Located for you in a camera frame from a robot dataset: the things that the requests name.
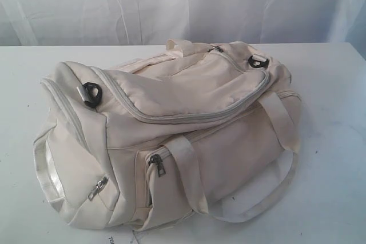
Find cream duffel bag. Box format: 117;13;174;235
34;40;301;231

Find white printed paper sheet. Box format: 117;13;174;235
106;234;136;244

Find white backdrop curtain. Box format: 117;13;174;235
0;0;366;47

